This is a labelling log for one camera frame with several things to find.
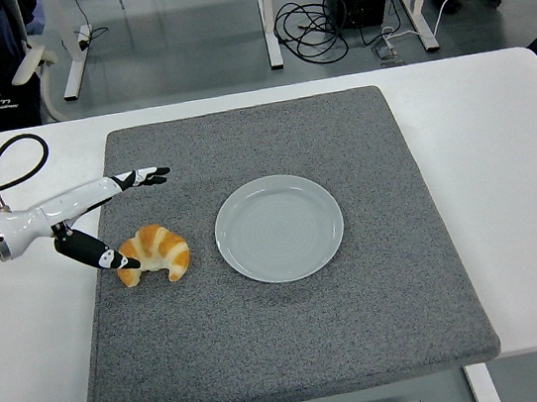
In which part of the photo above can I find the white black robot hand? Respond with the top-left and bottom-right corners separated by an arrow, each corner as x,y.
0,163 -> 185,291

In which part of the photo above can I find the golden croissant bread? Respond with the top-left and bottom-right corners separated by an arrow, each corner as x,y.
111,219 -> 196,290

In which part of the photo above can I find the round grey plate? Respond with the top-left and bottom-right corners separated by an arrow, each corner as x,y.
208,165 -> 353,292

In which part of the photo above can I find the black garment with white print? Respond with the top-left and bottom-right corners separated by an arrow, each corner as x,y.
0,0 -> 58,133

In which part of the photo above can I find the white office chair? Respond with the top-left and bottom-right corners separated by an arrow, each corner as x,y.
6,38 -> 69,129

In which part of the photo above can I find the grey felt mat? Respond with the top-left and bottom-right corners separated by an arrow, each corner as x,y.
46,72 -> 507,402

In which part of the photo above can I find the grey floor outlet box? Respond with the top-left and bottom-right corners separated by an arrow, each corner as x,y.
371,37 -> 405,69

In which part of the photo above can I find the white table leg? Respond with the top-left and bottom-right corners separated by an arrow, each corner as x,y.
463,360 -> 504,402

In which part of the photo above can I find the thin black floor cable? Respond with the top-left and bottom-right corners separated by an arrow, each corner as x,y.
69,0 -> 112,51

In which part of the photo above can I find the coiled black floor cable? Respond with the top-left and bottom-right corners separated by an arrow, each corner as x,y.
269,0 -> 355,71

